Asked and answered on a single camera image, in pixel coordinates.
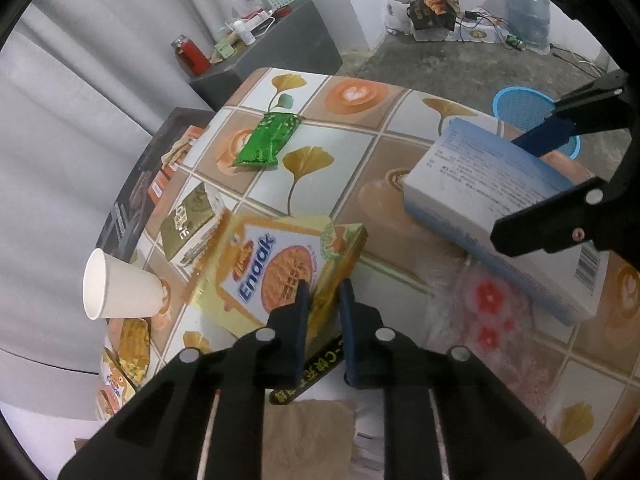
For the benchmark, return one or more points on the white small bottle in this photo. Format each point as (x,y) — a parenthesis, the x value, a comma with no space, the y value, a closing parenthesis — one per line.
(243,32)

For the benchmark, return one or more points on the clear plastic bag red print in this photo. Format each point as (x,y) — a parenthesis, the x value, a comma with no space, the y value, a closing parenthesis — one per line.
(493,318)

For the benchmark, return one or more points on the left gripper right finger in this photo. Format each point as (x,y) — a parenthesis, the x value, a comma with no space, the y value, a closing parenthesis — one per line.
(445,415)

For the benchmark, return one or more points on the green snack wrapper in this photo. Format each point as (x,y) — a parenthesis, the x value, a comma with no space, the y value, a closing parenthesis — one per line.
(267,140)

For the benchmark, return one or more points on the dark snack bag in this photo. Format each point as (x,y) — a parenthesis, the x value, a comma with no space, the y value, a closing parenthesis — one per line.
(432,14)

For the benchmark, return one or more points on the dark printed book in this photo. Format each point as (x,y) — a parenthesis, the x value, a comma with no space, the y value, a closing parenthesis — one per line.
(134,205)

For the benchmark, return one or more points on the blue water jug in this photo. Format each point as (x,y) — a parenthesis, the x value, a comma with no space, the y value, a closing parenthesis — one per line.
(531,20)

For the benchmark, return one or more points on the gold foil snack packet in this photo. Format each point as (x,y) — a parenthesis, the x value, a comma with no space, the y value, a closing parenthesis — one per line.
(133,352)

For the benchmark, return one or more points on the gold brown tea packet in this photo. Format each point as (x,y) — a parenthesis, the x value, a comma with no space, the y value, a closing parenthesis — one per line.
(186,230)

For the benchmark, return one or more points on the yellow Enaak snack packet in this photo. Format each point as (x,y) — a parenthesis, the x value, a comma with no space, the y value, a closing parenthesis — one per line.
(115,389)

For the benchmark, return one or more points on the brown paper napkin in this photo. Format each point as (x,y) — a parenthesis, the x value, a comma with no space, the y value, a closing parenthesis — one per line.
(308,440)

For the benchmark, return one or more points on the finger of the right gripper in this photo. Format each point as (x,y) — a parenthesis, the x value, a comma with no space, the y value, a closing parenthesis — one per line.
(601,105)
(563,221)

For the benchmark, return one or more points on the yellow Enaak snack box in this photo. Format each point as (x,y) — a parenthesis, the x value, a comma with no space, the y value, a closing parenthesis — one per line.
(252,266)

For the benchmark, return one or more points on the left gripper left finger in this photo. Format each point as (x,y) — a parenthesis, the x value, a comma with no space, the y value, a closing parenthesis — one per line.
(202,414)

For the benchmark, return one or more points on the blue white carton box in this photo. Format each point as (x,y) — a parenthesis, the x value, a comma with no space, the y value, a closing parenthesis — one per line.
(468,180)

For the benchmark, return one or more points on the blue mesh trash basket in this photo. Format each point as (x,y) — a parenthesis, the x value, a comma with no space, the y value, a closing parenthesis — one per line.
(532,112)

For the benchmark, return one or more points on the dark grey side cabinet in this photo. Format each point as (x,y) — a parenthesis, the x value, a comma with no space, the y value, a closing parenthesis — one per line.
(300,41)

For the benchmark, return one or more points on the white paper cup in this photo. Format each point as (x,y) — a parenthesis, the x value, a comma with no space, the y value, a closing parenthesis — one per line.
(112,288)

